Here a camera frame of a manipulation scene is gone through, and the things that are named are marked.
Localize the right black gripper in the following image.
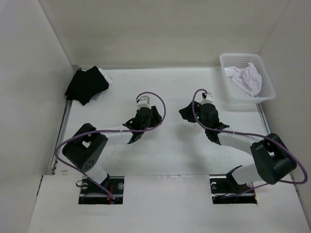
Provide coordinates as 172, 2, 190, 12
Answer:
179, 100, 209, 130

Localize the white tank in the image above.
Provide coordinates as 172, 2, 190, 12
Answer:
92, 68, 113, 100
224, 63, 262, 97

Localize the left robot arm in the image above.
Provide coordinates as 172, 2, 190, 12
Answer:
62, 106, 162, 194

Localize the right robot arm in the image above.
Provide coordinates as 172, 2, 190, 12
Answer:
179, 102, 297, 192

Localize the folded white tank top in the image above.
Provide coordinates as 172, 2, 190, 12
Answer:
92, 68, 113, 100

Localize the white plastic basket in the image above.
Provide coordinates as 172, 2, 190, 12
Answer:
220, 53, 276, 104

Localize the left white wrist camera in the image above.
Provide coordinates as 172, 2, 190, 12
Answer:
136, 95, 151, 109

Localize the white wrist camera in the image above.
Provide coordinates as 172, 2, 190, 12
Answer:
202, 92, 213, 102
136, 95, 151, 109

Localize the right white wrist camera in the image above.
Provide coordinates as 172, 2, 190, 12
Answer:
202, 92, 213, 102

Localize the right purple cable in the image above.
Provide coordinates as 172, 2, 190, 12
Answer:
193, 89, 308, 198

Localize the purple cable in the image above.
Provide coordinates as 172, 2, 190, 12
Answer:
55, 91, 166, 200
193, 89, 308, 198

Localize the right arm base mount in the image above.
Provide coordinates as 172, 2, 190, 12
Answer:
209, 175, 257, 204

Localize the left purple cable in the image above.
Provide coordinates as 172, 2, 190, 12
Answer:
55, 91, 166, 200

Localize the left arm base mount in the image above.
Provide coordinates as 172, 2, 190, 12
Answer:
76, 176, 125, 205

